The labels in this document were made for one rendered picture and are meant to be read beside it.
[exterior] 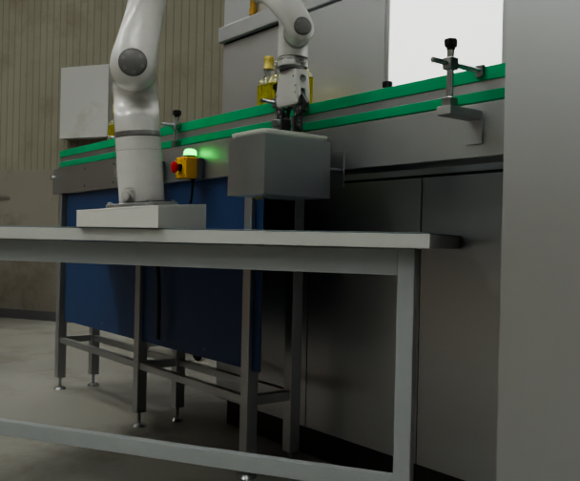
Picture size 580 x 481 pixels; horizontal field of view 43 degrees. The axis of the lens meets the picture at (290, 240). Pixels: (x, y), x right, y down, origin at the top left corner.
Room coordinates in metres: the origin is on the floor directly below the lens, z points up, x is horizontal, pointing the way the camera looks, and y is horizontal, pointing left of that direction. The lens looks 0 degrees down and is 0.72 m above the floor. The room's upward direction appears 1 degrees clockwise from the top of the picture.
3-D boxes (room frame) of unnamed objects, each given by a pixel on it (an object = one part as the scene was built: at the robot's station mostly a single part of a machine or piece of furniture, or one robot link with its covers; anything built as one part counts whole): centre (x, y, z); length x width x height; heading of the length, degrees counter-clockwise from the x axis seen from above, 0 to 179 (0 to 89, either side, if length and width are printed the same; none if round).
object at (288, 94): (2.04, 0.00, 1.15); 0.10 x 0.07 x 0.11; 36
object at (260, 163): (2.02, 0.01, 0.92); 0.27 x 0.17 x 0.15; 128
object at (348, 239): (2.59, 0.15, 0.73); 1.58 x 1.52 x 0.04; 68
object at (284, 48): (2.04, 0.00, 1.29); 0.09 x 0.08 x 0.13; 12
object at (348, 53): (2.20, -0.27, 1.32); 0.90 x 0.03 x 0.34; 38
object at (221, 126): (2.87, 0.58, 1.10); 1.75 x 0.01 x 0.08; 38
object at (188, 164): (2.45, 0.34, 0.96); 0.07 x 0.07 x 0.07; 38
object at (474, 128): (1.65, -0.37, 1.07); 0.17 x 0.05 x 0.23; 128
